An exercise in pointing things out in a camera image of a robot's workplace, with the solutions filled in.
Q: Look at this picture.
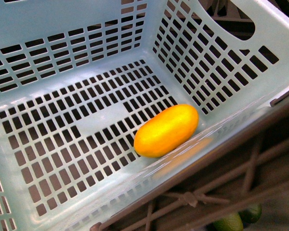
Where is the green avocado lower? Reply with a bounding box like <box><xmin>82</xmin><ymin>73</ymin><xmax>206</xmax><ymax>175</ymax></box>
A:
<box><xmin>213</xmin><ymin>212</ymin><xmax>244</xmax><ymax>231</ymax></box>

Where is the white zip tie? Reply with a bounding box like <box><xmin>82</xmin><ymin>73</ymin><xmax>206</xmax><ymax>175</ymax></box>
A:
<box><xmin>183</xmin><ymin>192</ymin><xmax>198</xmax><ymax>207</ymax></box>

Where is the green avocado dark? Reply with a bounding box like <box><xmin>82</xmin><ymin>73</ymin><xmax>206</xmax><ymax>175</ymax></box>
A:
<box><xmin>238</xmin><ymin>204</ymin><xmax>262</xmax><ymax>224</ymax></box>

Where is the yellow mango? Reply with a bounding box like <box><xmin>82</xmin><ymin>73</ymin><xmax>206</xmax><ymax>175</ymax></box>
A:
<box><xmin>133</xmin><ymin>104</ymin><xmax>199</xmax><ymax>158</ymax></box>

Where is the light teal plastic basket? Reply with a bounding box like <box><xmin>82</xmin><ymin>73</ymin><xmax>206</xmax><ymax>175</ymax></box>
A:
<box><xmin>0</xmin><ymin>0</ymin><xmax>289</xmax><ymax>231</ymax></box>

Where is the brown basket handle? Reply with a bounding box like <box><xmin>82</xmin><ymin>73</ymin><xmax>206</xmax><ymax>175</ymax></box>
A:
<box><xmin>92</xmin><ymin>91</ymin><xmax>289</xmax><ymax>231</ymax></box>

